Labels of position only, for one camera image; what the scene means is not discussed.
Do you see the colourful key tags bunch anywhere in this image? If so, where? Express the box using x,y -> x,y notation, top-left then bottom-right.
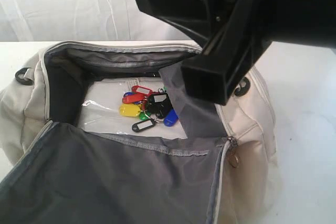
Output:
119,85 -> 179,133

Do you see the clear plastic sleeve with paper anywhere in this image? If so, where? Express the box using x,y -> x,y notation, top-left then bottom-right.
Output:
77,78 -> 187,139

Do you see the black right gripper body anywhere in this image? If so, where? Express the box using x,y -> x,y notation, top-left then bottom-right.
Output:
211,0 -> 335,43

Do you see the beige fabric duffel bag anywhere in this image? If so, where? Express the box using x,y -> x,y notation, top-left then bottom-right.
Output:
1,41 -> 279,223

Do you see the white backdrop curtain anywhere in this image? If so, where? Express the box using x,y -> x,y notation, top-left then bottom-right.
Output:
1,0 -> 187,41

